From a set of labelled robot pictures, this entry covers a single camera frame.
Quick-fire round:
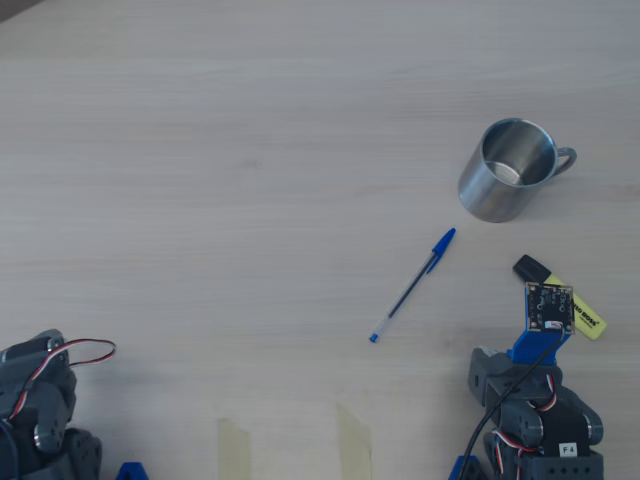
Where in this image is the blue capped ballpoint pen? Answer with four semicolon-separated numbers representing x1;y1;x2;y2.
368;227;457;344

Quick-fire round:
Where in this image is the camera board on blue mount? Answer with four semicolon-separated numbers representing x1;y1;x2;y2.
505;281;576;369

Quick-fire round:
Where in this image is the red white black servo wire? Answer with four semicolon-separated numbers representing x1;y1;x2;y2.
9;338;117;426

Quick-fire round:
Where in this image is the yellow highlighter with black cap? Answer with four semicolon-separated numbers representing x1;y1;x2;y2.
512;253;609;342

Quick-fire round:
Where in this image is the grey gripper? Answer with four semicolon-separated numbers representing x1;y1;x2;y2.
467;346;561;419

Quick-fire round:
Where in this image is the silver steel cup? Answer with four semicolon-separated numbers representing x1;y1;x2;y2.
457;117;579;224

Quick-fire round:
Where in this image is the black camera cable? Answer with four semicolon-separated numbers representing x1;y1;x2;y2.
458;329;569;480

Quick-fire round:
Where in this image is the beige tape strip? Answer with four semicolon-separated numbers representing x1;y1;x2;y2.
335;402;373;480
216;417;252;480

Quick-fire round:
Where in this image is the blue base clamp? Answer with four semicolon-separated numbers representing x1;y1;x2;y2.
447;454;484;480
115;462;151;480

